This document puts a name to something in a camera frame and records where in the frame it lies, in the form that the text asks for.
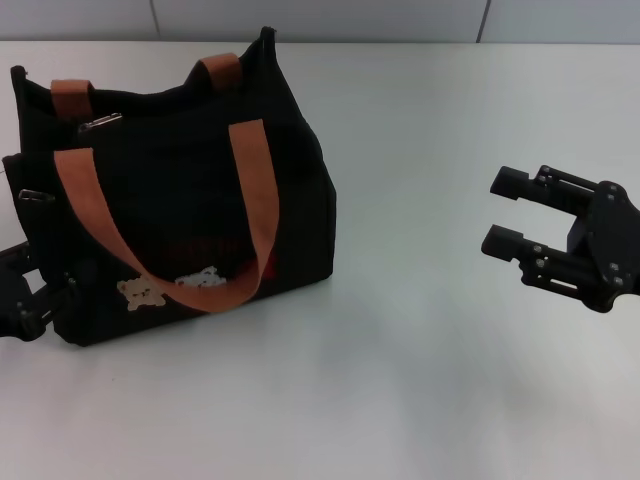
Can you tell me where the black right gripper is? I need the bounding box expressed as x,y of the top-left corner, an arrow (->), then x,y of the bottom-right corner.
480,164 -> 640,316

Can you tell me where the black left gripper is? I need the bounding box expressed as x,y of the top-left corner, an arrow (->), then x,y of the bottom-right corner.
0,241 -> 80,345

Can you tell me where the black bag with orange handles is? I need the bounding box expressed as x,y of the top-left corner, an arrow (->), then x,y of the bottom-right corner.
2,25 -> 337,347

